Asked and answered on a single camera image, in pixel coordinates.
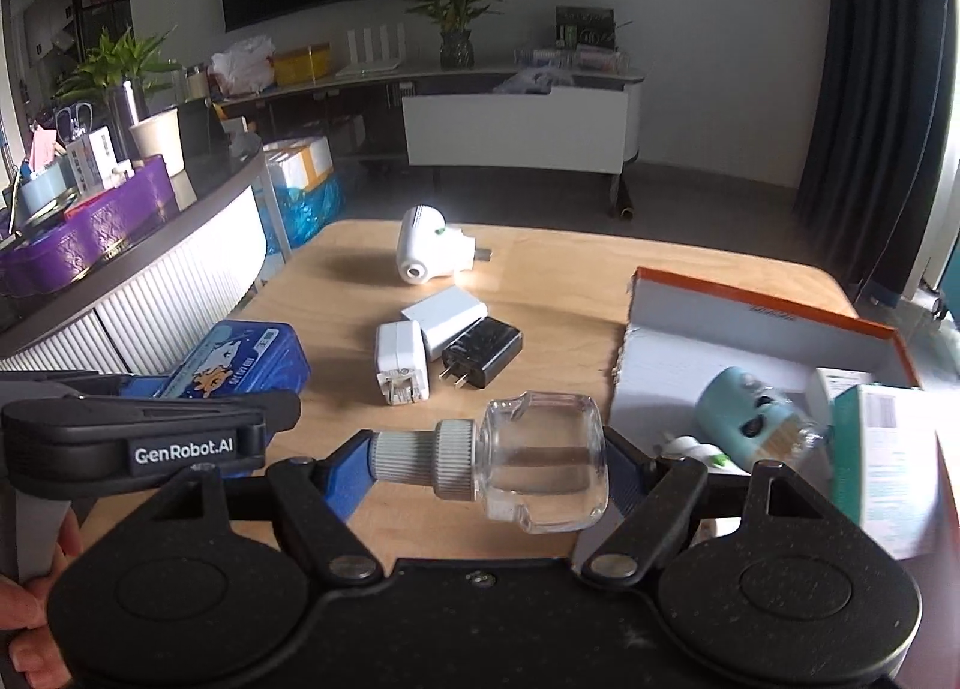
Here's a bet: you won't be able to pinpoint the green and black box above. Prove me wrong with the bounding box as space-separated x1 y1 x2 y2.
555 5 616 52

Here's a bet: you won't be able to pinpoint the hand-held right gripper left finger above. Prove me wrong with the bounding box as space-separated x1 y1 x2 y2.
154 432 381 589

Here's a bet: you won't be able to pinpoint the white plug-in device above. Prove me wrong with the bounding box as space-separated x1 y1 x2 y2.
396 204 494 287
658 434 751 478

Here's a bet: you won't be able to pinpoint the person's left hand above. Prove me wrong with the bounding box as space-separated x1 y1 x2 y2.
0 511 83 689

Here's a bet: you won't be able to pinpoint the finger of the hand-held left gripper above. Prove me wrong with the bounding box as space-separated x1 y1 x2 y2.
0 390 301 499
0 370 177 405

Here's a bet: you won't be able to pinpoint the blue plastic bag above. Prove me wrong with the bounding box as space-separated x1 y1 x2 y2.
266 175 346 251

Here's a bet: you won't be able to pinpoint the black charger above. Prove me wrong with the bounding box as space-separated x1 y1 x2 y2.
440 316 524 390

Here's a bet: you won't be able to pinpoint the clear glass bottle grey cap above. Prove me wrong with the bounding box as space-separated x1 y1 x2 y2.
371 393 608 535

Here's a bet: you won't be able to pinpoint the scissors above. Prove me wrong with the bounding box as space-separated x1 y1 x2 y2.
56 100 95 139

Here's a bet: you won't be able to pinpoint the grey-blue cloth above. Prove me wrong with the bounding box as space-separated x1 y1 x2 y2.
491 67 575 94

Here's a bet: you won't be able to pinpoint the white router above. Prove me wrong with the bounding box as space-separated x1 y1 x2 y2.
336 23 406 77

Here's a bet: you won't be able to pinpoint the white charger with prongs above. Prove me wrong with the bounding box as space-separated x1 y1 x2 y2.
375 320 432 407

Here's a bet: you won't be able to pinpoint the white barcode box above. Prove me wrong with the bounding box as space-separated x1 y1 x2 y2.
806 368 878 428

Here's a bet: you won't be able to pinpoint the yellow tin box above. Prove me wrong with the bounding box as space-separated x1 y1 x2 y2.
271 43 332 88

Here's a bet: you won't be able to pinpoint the white television cabinet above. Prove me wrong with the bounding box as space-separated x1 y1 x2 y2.
214 63 646 219

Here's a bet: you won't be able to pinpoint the orange box with white foam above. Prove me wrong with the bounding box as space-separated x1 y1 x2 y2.
609 267 960 562

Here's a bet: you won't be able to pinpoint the white plastic bag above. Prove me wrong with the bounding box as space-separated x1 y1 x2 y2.
208 35 275 98

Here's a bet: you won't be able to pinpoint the blue tin box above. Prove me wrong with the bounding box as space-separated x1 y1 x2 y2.
154 320 312 401

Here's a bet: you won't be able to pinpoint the purple tin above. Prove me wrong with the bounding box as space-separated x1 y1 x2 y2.
0 155 181 296

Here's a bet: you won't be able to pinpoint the white paper cup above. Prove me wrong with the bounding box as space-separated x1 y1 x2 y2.
129 108 185 178

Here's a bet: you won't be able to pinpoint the white and yellow carton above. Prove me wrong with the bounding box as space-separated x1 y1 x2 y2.
262 134 335 194

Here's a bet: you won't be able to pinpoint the black container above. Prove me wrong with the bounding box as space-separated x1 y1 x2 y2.
180 103 226 161

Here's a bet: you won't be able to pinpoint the steel bottle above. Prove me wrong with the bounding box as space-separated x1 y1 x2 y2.
107 80 149 158

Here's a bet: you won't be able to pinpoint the green plant in glass vase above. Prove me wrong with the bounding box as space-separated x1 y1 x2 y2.
405 0 503 70

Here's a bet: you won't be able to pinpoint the clear storage box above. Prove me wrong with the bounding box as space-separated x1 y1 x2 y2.
514 46 631 71

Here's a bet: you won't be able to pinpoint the small white printed box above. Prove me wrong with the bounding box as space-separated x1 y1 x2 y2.
66 127 117 195

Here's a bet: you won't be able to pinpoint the leafy potted plant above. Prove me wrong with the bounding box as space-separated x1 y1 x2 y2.
56 25 181 106

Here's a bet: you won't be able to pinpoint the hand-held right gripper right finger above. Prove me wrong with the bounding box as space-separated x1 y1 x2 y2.
574 429 841 583

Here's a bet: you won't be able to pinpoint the dark curtain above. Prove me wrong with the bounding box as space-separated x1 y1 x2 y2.
795 0 953 293

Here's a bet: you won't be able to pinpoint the teal cardboard box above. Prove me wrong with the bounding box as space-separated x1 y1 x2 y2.
829 384 952 561

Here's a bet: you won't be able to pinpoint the pink paper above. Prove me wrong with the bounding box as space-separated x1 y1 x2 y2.
28 127 61 169

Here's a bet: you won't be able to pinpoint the light blue round container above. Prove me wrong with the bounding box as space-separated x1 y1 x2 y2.
15 160 76 221

